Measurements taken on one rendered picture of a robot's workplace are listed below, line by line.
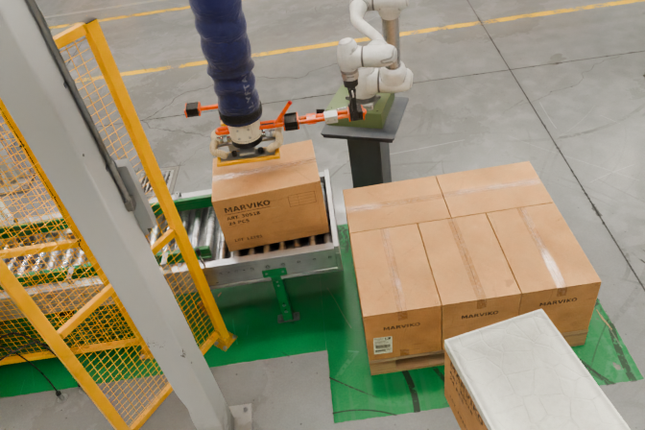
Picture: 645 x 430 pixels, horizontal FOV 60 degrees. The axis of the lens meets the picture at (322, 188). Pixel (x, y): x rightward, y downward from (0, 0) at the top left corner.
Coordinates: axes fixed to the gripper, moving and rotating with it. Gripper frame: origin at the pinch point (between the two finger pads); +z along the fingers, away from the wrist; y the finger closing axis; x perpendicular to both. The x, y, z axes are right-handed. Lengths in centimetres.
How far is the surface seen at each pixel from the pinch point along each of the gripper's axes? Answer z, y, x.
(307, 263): 72, 37, -39
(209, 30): -62, 12, -61
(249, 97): -23, 8, -52
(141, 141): -32, 47, -97
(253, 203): 35, 22, -62
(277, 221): 51, 21, -51
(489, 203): 68, 15, 72
